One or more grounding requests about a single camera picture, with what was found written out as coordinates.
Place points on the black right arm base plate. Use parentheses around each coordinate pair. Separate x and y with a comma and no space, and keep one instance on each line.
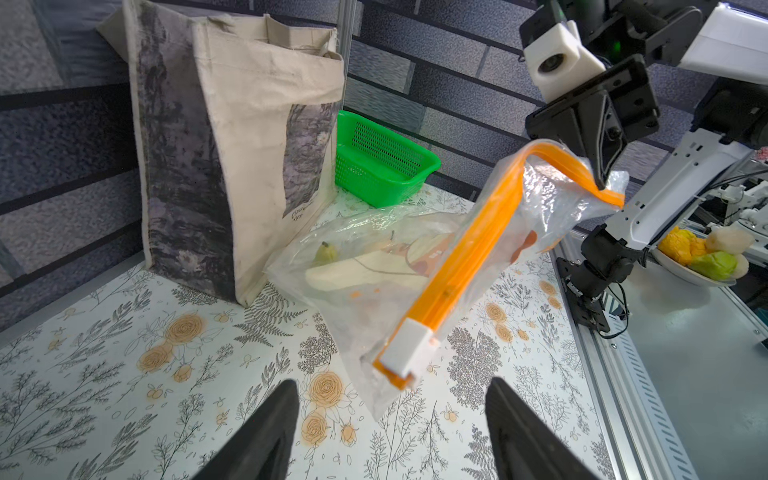
(584,310)

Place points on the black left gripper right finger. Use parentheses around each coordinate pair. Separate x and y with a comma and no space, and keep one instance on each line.
(522,444)

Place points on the beige Monet tote bag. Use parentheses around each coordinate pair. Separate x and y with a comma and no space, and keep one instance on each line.
(235,121)

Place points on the aluminium front rail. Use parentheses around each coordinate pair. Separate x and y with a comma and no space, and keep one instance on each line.
(640,438)

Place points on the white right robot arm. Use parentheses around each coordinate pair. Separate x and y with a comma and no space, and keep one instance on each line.
(676,90)

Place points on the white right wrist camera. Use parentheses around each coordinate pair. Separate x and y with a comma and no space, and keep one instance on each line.
(558,62)

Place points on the pale yellow pear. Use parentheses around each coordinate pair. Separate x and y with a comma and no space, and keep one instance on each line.
(373,268)

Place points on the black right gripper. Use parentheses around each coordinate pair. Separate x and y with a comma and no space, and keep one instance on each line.
(598,119)

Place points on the green plastic basket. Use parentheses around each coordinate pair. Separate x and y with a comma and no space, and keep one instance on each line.
(378,165)

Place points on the clear orange zip-top bag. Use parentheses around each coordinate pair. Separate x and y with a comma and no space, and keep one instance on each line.
(530,201)

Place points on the white bowl of fruit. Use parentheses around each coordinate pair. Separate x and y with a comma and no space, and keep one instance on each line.
(712,261)

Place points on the green toy fruit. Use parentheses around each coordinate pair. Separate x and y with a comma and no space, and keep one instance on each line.
(325,254)

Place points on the white zip slider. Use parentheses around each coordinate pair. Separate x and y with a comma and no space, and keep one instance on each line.
(410,350)

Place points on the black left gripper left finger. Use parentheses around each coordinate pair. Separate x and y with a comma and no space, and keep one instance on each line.
(261,448)

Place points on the floral patterned table mat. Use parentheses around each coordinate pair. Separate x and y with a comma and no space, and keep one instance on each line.
(134,377)

